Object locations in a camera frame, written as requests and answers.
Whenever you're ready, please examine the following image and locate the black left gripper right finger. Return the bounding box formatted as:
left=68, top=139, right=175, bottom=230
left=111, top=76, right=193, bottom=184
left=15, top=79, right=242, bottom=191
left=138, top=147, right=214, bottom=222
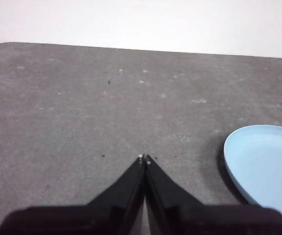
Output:
left=145, top=154, right=282, bottom=235

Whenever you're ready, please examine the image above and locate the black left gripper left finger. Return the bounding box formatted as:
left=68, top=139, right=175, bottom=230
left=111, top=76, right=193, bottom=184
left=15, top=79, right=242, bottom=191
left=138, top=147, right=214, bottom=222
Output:
left=0, top=154, right=146, bottom=235

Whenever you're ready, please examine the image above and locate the light blue round plate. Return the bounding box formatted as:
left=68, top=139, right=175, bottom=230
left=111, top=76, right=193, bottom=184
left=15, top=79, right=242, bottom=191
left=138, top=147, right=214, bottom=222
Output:
left=223, top=124, right=282, bottom=206

